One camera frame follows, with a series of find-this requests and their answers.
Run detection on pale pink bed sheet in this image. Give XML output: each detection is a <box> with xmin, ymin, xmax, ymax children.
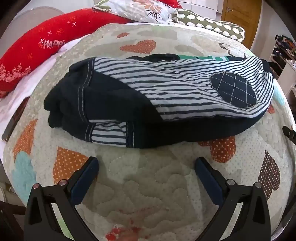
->
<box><xmin>0</xmin><ymin>38</ymin><xmax>93</xmax><ymax>139</ymax></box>

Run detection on white glossy wardrobe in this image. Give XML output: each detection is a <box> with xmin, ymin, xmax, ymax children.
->
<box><xmin>180</xmin><ymin>0</ymin><xmax>223</xmax><ymax>22</ymax></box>

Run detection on olive dotted bolster pillow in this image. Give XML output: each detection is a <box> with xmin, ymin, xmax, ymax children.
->
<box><xmin>172</xmin><ymin>8</ymin><xmax>245</xmax><ymax>42</ymax></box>

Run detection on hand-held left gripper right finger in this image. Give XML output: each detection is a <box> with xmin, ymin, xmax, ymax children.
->
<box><xmin>195</xmin><ymin>157</ymin><xmax>271</xmax><ymax>241</ymax></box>

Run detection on white open shelf unit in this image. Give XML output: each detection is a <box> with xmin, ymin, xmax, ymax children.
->
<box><xmin>269</xmin><ymin>35</ymin><xmax>296</xmax><ymax>96</ymax></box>

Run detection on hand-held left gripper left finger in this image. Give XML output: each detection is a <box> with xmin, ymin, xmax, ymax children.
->
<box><xmin>24</xmin><ymin>156</ymin><xmax>100</xmax><ymax>241</ymax></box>

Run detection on dark wooden bed rail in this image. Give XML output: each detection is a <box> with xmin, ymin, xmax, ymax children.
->
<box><xmin>2</xmin><ymin>97</ymin><xmax>29</xmax><ymax>142</ymax></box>

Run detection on red embroidered pillow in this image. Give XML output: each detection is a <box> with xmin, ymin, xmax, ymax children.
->
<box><xmin>0</xmin><ymin>9</ymin><xmax>130</xmax><ymax>98</ymax></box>

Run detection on heart patterned quilt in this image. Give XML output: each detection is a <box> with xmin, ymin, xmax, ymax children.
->
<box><xmin>2</xmin><ymin>23</ymin><xmax>293</xmax><ymax>241</ymax></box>

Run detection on wooden door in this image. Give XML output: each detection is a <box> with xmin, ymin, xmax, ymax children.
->
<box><xmin>221</xmin><ymin>0</ymin><xmax>262</xmax><ymax>48</ymax></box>

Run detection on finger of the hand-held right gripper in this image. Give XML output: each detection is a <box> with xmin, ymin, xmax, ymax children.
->
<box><xmin>282</xmin><ymin>126</ymin><xmax>296</xmax><ymax>145</ymax></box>

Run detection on floral pillow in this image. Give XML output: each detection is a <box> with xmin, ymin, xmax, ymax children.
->
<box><xmin>92</xmin><ymin>0</ymin><xmax>183</xmax><ymax>24</ymax></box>

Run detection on striped navy pants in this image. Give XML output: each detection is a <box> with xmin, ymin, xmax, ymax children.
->
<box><xmin>44</xmin><ymin>54</ymin><xmax>275</xmax><ymax>149</ymax></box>

